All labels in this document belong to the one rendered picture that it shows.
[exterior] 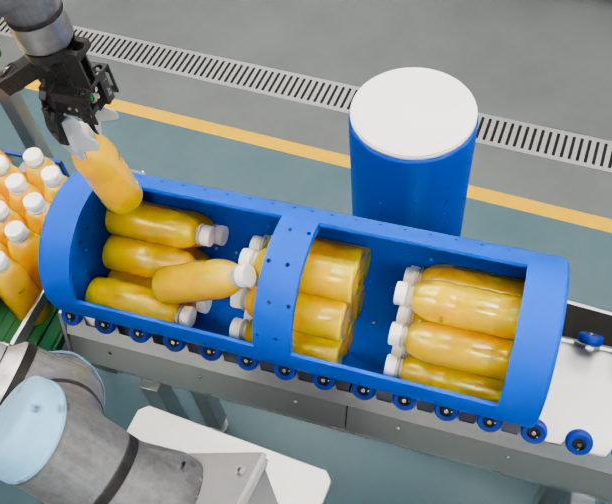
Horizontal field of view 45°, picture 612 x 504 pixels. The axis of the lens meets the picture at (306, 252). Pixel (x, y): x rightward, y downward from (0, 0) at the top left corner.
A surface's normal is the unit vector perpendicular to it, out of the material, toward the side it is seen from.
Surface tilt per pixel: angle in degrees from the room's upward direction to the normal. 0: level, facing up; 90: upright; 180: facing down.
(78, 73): 90
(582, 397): 0
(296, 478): 0
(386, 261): 67
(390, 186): 90
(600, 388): 0
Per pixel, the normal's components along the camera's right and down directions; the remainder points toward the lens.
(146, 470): 0.40, -0.65
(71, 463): 0.44, -0.05
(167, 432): -0.07, -0.57
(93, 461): 0.54, -0.24
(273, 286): -0.23, -0.02
